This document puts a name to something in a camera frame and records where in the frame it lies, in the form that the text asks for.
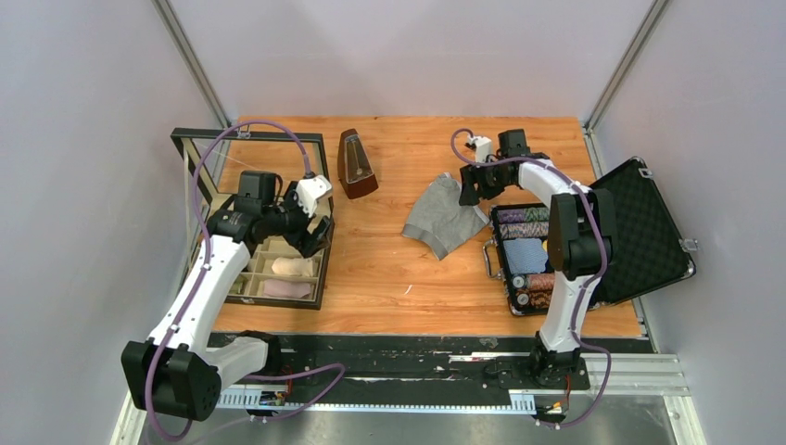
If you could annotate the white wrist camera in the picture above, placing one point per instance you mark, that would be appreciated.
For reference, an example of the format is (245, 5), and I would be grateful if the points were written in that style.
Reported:
(483, 147)
(311, 192)

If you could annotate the grey underwear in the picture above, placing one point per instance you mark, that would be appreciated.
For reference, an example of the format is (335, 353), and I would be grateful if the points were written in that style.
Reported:
(438, 220)

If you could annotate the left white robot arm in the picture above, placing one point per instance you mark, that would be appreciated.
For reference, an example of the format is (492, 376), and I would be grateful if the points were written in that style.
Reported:
(173, 372)

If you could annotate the brown wooden metronome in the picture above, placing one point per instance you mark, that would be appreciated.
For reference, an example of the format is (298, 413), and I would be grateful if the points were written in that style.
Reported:
(355, 172)

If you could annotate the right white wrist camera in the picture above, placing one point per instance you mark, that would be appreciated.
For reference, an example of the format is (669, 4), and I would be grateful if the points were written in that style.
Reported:
(483, 147)

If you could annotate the black poker chip case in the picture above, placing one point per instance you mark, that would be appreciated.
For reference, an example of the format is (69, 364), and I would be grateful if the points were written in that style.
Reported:
(644, 248)

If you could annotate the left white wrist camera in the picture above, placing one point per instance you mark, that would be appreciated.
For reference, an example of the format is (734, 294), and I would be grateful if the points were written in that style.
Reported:
(311, 192)

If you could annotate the pink rolled cloth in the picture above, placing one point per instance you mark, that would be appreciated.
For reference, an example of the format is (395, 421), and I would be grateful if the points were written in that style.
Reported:
(281, 289)

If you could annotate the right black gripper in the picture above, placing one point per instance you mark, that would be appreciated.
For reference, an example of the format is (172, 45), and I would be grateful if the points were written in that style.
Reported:
(471, 174)

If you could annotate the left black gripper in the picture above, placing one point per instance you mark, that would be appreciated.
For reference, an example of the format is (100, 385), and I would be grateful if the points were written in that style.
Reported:
(303, 241)

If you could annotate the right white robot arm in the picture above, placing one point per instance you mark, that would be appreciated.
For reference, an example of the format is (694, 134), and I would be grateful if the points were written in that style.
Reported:
(580, 241)

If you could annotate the beige rolled cloth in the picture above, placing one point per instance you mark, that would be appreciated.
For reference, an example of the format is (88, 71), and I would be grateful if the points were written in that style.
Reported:
(294, 267)

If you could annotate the black glass-lid organizer box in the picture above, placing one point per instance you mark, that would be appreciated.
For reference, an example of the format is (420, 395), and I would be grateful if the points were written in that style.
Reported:
(245, 215)

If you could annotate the blue playing card deck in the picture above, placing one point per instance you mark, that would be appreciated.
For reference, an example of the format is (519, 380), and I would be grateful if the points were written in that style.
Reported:
(525, 255)

